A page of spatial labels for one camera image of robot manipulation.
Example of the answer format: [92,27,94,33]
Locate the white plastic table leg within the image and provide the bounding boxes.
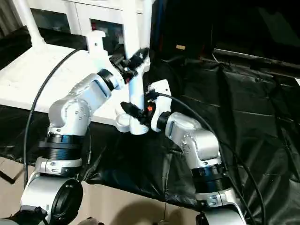
[19,0,47,48]
[122,0,152,136]
[140,0,155,74]

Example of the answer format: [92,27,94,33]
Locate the white plastic table top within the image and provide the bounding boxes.
[0,43,132,135]

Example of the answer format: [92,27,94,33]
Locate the white glass door cabinet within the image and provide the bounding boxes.
[22,0,146,38]

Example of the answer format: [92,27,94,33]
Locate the black work surface mat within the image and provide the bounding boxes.
[0,24,300,225]

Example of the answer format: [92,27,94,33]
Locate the grey curtain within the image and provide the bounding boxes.
[0,0,27,36]

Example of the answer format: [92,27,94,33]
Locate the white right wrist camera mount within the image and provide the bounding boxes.
[147,79,172,134]

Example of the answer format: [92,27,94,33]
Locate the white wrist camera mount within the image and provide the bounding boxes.
[147,79,172,134]
[86,30,125,91]

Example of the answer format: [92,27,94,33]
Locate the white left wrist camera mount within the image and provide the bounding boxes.
[86,30,125,91]

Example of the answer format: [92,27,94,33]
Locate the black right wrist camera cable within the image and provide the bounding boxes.
[147,90,266,225]

